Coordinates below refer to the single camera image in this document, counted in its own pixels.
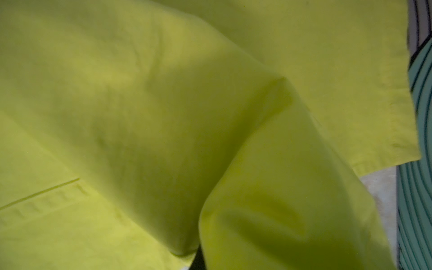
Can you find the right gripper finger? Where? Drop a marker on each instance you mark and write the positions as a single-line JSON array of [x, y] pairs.
[[198, 262]]

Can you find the yellow-green long pants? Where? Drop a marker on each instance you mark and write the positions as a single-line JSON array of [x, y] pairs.
[[136, 133]]

